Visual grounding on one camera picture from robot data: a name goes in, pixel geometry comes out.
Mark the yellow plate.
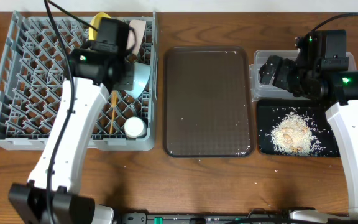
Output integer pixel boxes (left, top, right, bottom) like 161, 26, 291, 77
89, 12, 111, 40

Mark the wooden chopstick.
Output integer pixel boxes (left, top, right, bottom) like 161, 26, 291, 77
109, 91, 117, 134

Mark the grey plastic dishwasher rack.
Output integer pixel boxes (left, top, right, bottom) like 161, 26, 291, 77
0, 12, 158, 151

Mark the pale green cup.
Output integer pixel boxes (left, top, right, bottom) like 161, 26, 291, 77
124, 116, 147, 139

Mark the clear plastic waste bin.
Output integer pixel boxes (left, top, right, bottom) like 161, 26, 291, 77
249, 49, 357, 102

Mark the dark brown serving tray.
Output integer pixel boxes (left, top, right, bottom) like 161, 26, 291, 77
163, 46, 256, 158

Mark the pile of rice waste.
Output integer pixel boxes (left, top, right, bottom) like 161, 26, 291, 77
266, 107, 326, 156

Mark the light blue bowl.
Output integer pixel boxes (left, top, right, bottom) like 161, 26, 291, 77
126, 62, 151, 99

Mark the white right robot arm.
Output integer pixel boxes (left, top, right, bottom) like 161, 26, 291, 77
253, 30, 358, 223

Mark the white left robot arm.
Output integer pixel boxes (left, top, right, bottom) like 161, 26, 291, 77
8, 17, 135, 223

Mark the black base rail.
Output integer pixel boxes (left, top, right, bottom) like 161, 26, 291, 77
121, 212, 283, 224

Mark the black waste tray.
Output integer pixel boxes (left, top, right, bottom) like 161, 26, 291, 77
257, 99, 339, 157

